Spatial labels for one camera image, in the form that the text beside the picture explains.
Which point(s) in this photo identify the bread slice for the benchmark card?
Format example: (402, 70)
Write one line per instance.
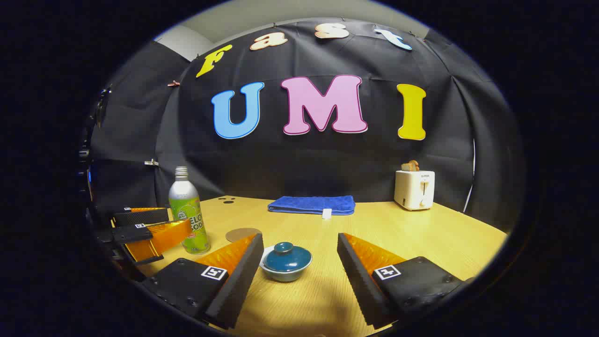
(410, 165)

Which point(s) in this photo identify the silver clip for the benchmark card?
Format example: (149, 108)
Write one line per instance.
(150, 162)

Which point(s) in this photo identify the green label silver water bottle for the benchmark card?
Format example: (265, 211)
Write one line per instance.
(187, 210)

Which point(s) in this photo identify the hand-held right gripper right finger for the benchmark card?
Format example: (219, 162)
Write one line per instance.
(358, 285)

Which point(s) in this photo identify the round brown coaster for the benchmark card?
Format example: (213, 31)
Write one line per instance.
(238, 234)

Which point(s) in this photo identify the folded blue towel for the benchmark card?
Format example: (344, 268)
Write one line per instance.
(309, 204)

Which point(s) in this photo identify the black backdrop cloth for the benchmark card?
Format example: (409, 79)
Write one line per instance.
(327, 159)

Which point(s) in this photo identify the white and teal teacup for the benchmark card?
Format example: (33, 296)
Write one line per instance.
(285, 276)

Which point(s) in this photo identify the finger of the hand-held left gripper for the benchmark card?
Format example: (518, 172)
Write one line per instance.
(161, 236)
(140, 216)

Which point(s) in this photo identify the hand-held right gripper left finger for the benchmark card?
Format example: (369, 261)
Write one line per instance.
(238, 285)

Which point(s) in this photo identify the white toaster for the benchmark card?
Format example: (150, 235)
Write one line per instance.
(412, 192)

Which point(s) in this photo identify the copper clip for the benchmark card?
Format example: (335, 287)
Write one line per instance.
(173, 84)

